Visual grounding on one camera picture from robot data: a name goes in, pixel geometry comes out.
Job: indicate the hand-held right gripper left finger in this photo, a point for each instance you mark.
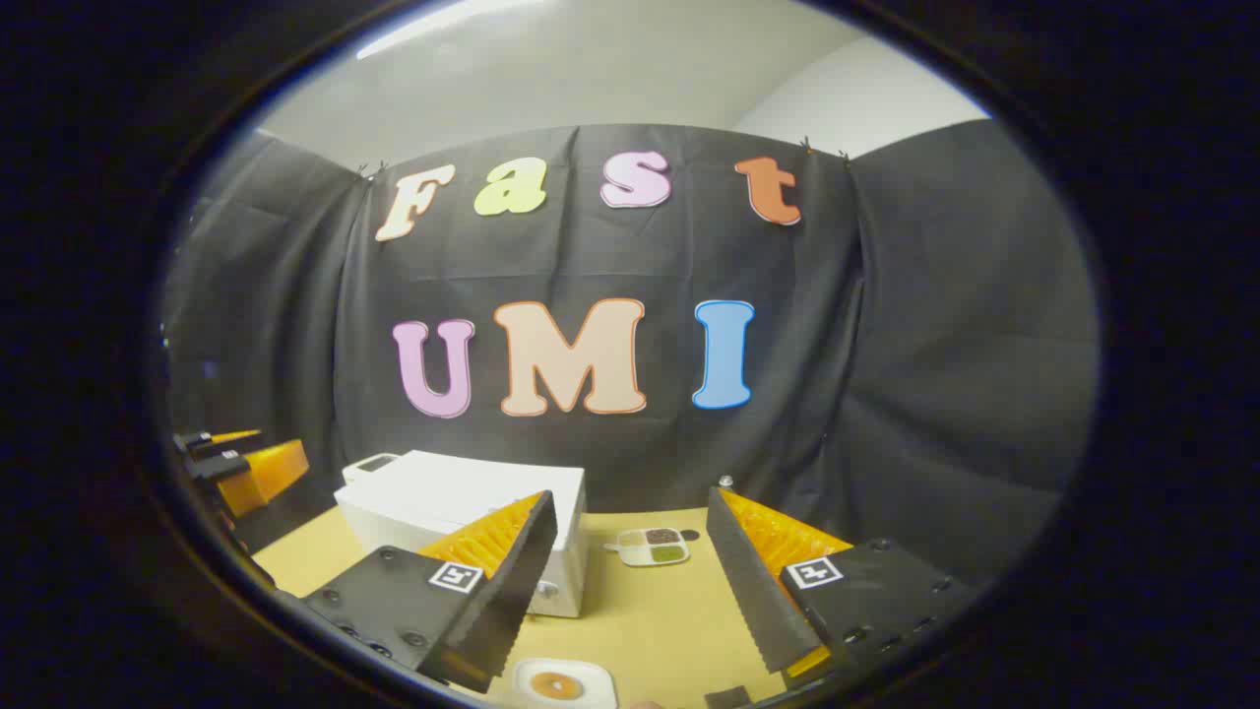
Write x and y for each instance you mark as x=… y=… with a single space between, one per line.
x=517 y=591

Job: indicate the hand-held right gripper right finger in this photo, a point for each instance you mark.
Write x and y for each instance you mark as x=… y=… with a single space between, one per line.
x=748 y=591

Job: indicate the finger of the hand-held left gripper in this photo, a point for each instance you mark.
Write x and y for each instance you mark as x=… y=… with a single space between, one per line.
x=261 y=478
x=202 y=445

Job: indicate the round brown bun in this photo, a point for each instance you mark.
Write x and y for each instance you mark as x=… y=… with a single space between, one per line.
x=554 y=684

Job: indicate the white microwave oven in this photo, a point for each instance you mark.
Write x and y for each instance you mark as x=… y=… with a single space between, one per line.
x=443 y=502

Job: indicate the divided tray of beans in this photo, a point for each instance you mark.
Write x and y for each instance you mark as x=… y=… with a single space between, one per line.
x=652 y=547

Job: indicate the white toaster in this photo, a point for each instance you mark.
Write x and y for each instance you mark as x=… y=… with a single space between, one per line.
x=369 y=465

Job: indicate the white square plate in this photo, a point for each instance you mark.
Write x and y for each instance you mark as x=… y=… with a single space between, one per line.
x=596 y=679

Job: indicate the black backdrop cloth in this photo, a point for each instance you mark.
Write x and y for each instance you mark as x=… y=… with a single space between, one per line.
x=886 y=345

